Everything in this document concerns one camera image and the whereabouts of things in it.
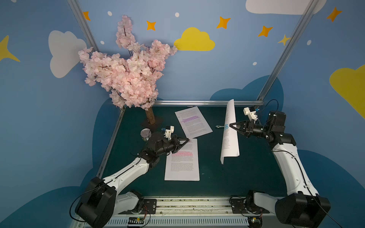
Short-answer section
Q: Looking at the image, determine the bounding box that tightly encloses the pink highlighted paper document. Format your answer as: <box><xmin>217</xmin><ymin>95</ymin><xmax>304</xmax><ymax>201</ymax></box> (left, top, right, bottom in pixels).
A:
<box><xmin>164</xmin><ymin>139</ymin><xmax>200</xmax><ymax>181</ymax></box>

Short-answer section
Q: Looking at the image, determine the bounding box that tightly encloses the aluminium front rail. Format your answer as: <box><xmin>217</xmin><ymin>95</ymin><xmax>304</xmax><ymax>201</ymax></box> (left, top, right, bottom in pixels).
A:
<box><xmin>69</xmin><ymin>196</ymin><xmax>317</xmax><ymax>228</ymax></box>

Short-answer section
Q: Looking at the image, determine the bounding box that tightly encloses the pink cherry blossom tree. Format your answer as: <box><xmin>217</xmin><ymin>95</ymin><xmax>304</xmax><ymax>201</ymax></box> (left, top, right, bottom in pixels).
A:
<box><xmin>78</xmin><ymin>15</ymin><xmax>178</xmax><ymax>125</ymax></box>

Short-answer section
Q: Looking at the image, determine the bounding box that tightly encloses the aluminium back frame bar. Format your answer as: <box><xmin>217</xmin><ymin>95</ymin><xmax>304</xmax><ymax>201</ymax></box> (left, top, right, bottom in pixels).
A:
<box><xmin>154</xmin><ymin>100</ymin><xmax>264</xmax><ymax>106</ymax></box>

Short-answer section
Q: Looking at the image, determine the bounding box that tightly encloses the left green circuit board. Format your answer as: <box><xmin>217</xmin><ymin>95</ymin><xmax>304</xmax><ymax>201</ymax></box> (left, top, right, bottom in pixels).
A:
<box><xmin>127</xmin><ymin>217</ymin><xmax>147</xmax><ymax>228</ymax></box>

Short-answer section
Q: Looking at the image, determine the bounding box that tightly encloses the aluminium left frame post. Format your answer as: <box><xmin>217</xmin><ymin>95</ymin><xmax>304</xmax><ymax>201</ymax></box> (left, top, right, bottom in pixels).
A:
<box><xmin>67</xmin><ymin>0</ymin><xmax>99</xmax><ymax>51</ymax></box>

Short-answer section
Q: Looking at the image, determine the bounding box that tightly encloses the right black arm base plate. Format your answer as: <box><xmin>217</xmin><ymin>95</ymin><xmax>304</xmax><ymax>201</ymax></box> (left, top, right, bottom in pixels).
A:
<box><xmin>228</xmin><ymin>196</ymin><xmax>270</xmax><ymax>215</ymax></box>

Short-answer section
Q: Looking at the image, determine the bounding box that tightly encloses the blue highlighted paper document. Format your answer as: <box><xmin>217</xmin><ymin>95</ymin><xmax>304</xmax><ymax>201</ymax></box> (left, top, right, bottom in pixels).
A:
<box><xmin>220</xmin><ymin>99</ymin><xmax>240</xmax><ymax>165</ymax></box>

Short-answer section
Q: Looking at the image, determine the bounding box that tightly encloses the right circuit board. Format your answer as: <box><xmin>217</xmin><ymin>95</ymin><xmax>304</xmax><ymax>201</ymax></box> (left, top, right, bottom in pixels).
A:
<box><xmin>247</xmin><ymin>217</ymin><xmax>262</xmax><ymax>228</ymax></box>

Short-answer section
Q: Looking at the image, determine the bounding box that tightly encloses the aluminium frame post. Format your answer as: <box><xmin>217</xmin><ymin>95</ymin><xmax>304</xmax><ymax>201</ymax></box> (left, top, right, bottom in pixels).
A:
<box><xmin>67</xmin><ymin>0</ymin><xmax>99</xmax><ymax>51</ymax></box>
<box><xmin>254</xmin><ymin>0</ymin><xmax>320</xmax><ymax>108</ymax></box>

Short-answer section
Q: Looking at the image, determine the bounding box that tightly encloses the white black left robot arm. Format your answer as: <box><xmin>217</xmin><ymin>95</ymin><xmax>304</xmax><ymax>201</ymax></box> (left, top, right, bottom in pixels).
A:
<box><xmin>75</xmin><ymin>132</ymin><xmax>189</xmax><ymax>228</ymax></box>

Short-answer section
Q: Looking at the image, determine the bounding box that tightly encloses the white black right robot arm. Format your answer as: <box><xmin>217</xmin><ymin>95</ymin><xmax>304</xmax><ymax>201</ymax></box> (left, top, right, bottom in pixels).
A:
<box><xmin>229</xmin><ymin>108</ymin><xmax>331</xmax><ymax>228</ymax></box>

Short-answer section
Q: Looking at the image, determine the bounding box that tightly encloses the purple highlighted paper document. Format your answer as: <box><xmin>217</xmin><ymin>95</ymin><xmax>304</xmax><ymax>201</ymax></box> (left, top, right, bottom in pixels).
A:
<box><xmin>175</xmin><ymin>107</ymin><xmax>213</xmax><ymax>139</ymax></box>

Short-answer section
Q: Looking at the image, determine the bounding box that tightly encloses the aluminium right frame post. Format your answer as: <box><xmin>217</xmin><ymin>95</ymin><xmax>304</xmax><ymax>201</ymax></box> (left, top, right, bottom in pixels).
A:
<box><xmin>254</xmin><ymin>0</ymin><xmax>320</xmax><ymax>108</ymax></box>

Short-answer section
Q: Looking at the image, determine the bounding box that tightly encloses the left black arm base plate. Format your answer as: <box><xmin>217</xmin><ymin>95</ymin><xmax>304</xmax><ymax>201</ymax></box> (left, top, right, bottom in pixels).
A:
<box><xmin>119</xmin><ymin>199</ymin><xmax>157</xmax><ymax>214</ymax></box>

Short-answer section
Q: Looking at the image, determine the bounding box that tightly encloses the small silver metal cup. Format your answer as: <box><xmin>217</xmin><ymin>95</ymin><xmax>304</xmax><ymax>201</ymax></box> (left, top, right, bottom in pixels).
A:
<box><xmin>140</xmin><ymin>128</ymin><xmax>152</xmax><ymax>142</ymax></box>

